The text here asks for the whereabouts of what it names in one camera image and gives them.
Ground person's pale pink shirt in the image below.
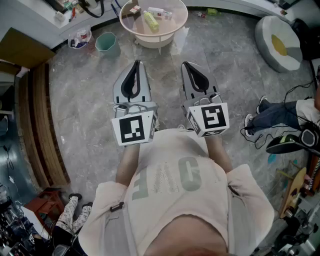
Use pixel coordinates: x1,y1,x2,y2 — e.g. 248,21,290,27
77,128,276,256

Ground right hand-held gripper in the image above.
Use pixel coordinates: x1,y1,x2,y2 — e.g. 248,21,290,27
180,61,231,138

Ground clear plastic bottle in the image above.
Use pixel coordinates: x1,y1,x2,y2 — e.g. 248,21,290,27
147,6,174,20

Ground round egg pattern cushion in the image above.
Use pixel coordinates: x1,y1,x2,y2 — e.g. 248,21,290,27
254,15,304,74

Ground black bag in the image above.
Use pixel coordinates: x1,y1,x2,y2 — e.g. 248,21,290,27
290,18,320,61

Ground wooden skateboard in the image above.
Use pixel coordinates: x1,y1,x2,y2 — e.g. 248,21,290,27
278,166,308,219

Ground green hexagonal bin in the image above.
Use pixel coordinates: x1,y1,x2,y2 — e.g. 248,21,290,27
94,31,122,58

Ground brown cardboard board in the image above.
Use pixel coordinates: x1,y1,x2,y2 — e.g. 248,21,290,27
0,26,57,70

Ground clear bottle red label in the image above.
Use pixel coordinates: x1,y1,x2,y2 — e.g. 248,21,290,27
76,28,92,43

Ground pink plastic basket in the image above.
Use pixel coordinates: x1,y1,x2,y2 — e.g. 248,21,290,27
67,26,93,50

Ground person's left forearm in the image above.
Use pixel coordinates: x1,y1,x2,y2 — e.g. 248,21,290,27
115,143,141,186

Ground person's right forearm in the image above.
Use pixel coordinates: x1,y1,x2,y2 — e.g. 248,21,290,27
205,135,234,174

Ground wooden steps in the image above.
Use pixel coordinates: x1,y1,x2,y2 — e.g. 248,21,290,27
18,63,71,189

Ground red wooden table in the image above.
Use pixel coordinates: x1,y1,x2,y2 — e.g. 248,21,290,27
24,187,66,226

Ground grey shoulder strap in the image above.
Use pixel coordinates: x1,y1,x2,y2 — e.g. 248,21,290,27
104,193,131,256
225,183,248,252

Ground thin black cable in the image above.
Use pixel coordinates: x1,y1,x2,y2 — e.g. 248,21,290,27
239,79,319,151

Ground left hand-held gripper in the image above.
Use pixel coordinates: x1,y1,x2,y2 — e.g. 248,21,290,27
111,59,159,147

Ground yellow-green bottle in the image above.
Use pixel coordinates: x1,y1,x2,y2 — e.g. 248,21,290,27
142,10,160,34

